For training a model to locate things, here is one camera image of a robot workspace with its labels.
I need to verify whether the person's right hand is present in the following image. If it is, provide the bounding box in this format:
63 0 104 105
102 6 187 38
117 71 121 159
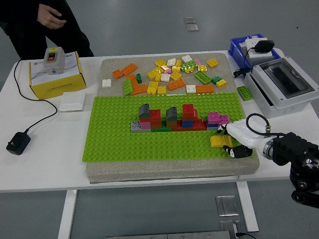
37 4 67 29

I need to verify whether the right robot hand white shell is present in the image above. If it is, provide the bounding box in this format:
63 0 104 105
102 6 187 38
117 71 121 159
216 119 269 159

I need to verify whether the yellow curved toy brick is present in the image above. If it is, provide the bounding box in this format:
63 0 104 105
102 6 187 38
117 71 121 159
210 135 234 149

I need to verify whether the green studded baseplate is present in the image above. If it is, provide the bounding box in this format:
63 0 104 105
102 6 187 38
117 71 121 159
82 92 255 162

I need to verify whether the light green brick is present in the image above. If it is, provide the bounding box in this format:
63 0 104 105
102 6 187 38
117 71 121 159
237 86 253 102
180 61 197 73
122 80 134 96
193 70 212 85

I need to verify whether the low red brick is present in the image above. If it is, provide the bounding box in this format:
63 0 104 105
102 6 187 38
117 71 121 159
171 119 207 132

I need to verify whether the tall red brick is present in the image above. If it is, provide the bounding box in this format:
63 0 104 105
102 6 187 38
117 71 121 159
182 104 199 122

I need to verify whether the long orange brick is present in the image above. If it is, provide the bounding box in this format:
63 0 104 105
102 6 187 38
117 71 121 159
195 84 215 94
166 79 186 91
121 63 139 76

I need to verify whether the grey slope brick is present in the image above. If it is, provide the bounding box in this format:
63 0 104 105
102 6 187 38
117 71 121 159
138 103 151 120
165 106 178 122

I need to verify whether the dark green plate brick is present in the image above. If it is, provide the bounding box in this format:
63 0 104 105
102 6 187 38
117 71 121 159
151 120 172 132

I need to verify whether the grey flat brick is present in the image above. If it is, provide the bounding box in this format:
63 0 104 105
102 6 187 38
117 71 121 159
131 120 152 133

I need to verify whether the long yellow brick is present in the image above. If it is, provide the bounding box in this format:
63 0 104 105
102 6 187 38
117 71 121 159
146 66 164 80

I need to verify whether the person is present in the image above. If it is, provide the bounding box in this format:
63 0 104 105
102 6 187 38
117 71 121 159
0 0 95 60

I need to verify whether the yellow white cardboard box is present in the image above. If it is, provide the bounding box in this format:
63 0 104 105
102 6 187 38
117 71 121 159
28 51 87 100

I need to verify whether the white table leg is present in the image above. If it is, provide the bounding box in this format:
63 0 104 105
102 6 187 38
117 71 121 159
57 191 78 239
236 175 259 232

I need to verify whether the white power socket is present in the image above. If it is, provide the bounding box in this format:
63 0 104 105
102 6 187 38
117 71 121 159
238 34 275 63

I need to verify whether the blue plastic bin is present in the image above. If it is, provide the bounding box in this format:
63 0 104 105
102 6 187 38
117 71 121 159
228 33 285 70

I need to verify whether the black plug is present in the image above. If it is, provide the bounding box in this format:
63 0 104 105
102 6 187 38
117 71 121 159
256 39 275 53

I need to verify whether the grey-brown foam mat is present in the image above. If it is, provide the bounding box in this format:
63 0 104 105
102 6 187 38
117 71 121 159
86 52 260 184

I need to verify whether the grey metal bar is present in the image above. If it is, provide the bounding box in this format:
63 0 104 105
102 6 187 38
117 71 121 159
106 230 237 239

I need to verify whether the black power adapter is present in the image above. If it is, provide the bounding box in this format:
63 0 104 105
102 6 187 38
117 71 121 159
5 131 31 156

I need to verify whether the grey switch box red button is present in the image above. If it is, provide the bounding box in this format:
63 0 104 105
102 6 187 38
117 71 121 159
43 47 66 75

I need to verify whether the grey enclosure clear lid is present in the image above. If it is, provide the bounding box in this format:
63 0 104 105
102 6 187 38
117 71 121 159
243 57 319 119

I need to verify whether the black plug cord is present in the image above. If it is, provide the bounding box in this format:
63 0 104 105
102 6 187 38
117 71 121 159
233 46 259 79

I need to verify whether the white wall switch panel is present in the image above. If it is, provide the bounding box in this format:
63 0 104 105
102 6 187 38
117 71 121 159
59 91 87 113

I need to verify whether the black adapter cord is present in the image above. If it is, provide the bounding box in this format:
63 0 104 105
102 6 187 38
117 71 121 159
12 59 58 134

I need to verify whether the black floor cable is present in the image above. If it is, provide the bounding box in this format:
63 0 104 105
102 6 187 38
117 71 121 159
235 232 257 239

